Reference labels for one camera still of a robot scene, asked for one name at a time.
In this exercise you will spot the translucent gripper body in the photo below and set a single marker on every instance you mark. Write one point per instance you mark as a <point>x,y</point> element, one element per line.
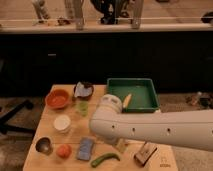
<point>121,145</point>

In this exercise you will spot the blue sponge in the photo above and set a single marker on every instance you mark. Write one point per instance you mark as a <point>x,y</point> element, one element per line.
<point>85,149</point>

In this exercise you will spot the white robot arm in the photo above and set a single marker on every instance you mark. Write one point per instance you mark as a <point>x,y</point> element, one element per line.
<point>191,129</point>

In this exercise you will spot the brown bowl with cloth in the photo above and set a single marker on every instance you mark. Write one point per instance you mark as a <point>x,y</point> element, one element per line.
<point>83,90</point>

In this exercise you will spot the red bowl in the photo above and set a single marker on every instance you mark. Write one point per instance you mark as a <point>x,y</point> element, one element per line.
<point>57,99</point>

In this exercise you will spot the green chili pepper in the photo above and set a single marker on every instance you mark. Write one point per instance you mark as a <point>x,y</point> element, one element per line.
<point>96,162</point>

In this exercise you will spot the brown wooden block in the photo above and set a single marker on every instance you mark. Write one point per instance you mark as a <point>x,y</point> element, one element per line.
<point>145,153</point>

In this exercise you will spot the green plastic tray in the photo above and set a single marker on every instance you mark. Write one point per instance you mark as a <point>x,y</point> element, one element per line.
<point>143,95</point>

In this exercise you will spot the green plastic cup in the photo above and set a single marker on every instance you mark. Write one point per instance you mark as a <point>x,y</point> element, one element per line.
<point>82,107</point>

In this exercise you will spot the orange tomato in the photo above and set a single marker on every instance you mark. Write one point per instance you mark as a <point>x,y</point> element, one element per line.
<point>63,151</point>

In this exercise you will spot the white round container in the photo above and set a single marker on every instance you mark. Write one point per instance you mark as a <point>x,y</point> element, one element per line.
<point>62,123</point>

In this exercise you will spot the metal cup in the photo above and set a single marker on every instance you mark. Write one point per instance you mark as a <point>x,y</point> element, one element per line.
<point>44,146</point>

